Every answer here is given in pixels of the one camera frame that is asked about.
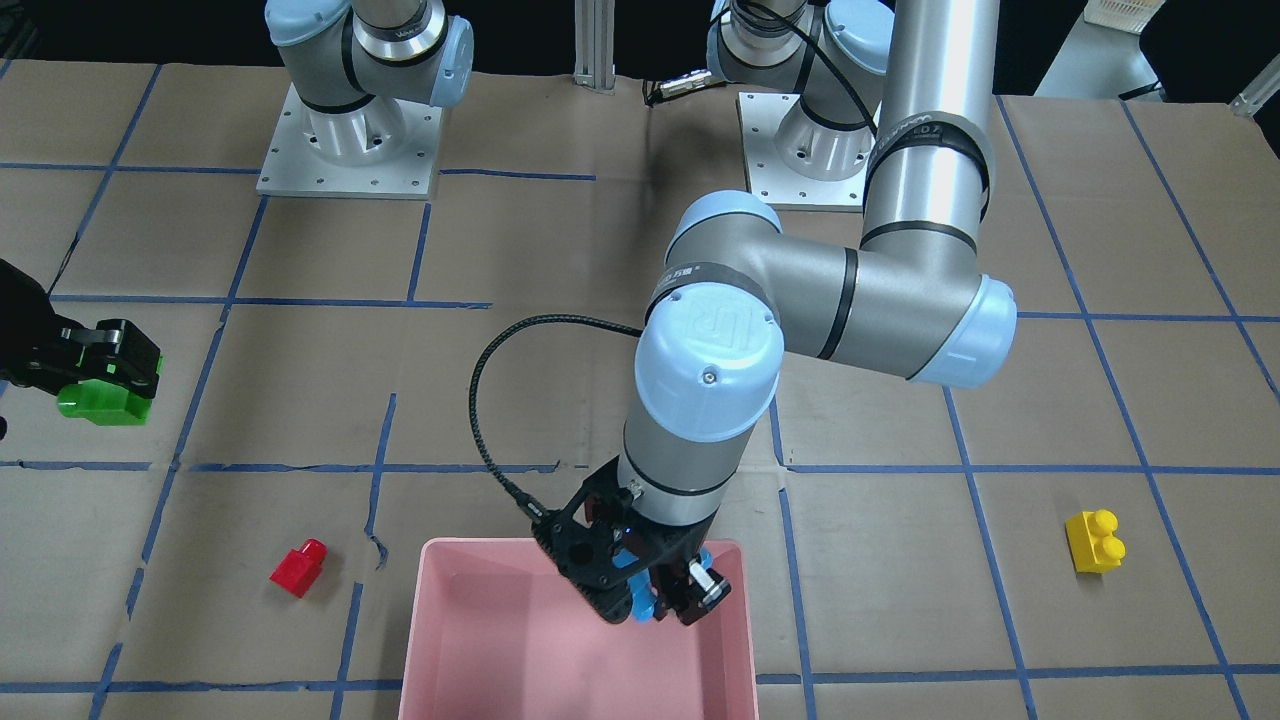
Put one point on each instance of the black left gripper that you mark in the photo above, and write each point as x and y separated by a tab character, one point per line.
668	547

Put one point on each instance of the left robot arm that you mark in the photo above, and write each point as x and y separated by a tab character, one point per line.
737	294

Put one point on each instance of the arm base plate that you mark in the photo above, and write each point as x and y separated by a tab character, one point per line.
796	163
387	150

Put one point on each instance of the yellow toy block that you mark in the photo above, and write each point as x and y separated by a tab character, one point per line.
1092	541

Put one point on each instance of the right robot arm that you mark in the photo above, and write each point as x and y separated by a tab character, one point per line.
370	81

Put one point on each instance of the pink plastic box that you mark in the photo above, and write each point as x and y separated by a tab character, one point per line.
497	633

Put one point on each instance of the green toy block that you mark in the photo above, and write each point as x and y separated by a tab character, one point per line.
103	404

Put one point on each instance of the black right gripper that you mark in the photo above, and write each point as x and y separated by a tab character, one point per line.
40	345

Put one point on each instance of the red toy block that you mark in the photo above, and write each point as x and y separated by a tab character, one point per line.
300	568

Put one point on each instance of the aluminium frame post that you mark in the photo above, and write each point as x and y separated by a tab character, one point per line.
594	45

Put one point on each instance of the blue toy block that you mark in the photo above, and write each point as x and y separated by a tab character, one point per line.
645	601

